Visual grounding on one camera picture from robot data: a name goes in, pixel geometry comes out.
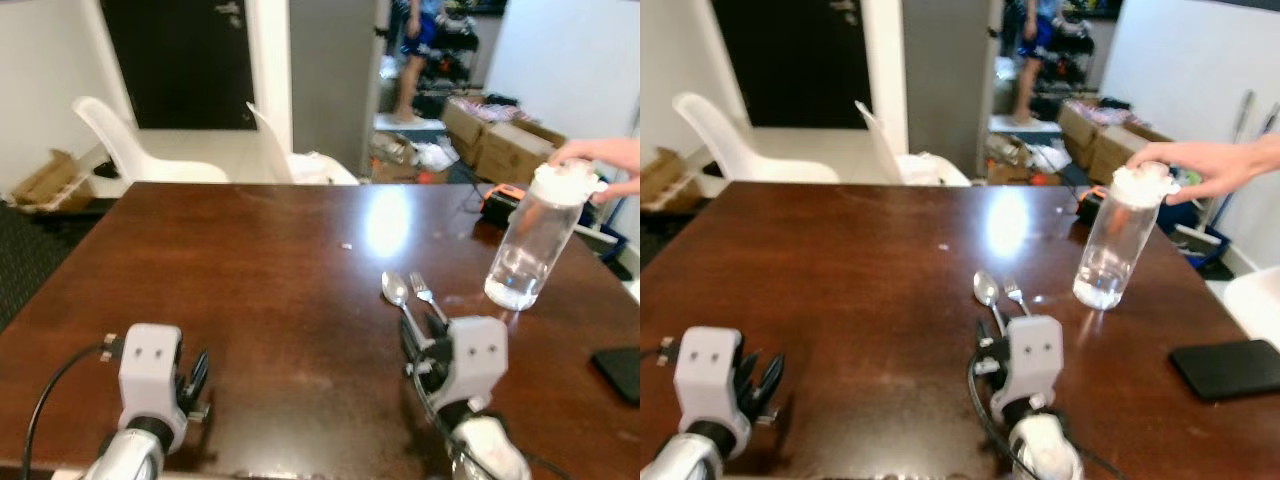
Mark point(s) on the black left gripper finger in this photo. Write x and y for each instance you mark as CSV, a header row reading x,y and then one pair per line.
x,y
751,372
774,378
186,372
202,372

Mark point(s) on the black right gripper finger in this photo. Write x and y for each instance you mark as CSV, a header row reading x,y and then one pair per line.
x,y
437,328
982,335
999,326
409,338

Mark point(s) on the clear bottle with white lid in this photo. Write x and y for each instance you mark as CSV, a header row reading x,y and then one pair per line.
x,y
1110,240
530,240

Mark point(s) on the person's bare forearm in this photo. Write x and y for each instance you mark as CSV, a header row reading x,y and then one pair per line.
x,y
1265,155

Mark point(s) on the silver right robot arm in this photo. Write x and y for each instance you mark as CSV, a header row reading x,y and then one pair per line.
x,y
1045,445
490,445

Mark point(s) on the person's bare hand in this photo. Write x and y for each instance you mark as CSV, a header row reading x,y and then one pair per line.
x,y
615,155
1210,162

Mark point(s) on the silver metal fork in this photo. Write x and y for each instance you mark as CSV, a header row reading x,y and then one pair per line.
x,y
422,290
1014,292

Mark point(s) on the silver metal spoon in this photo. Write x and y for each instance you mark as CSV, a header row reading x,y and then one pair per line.
x,y
396,290
987,288

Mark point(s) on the dark brown wooden table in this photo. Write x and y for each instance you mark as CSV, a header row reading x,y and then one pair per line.
x,y
880,300
280,300

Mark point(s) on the orange and black device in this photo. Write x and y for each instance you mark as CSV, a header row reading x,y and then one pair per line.
x,y
1090,205
498,205

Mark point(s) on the white plastic chair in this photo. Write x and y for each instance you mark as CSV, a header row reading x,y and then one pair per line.
x,y
135,150
1255,305
740,150
300,165
915,168

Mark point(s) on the large brown cardboard box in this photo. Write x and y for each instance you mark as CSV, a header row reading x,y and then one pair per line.
x,y
1115,155
510,155

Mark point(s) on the blue mop bucket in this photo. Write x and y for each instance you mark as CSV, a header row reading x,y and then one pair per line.
x,y
612,245
1205,245

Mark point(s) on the black shoe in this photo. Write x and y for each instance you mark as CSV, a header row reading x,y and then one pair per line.
x,y
106,170
705,168

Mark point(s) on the open cardboard box with clothes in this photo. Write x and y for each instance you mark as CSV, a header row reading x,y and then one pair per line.
x,y
1075,125
460,120

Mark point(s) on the small open cardboard box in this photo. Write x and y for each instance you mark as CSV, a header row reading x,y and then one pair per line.
x,y
50,185
665,180

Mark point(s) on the black storage rack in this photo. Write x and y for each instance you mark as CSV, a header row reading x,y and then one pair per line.
x,y
1075,45
458,45

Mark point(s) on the person in blue shorts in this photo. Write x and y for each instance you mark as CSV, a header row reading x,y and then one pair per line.
x,y
1038,35
420,35

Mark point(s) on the black door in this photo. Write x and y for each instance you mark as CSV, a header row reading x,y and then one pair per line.
x,y
180,60

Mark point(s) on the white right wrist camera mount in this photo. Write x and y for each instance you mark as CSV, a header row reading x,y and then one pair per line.
x,y
475,360
1035,355

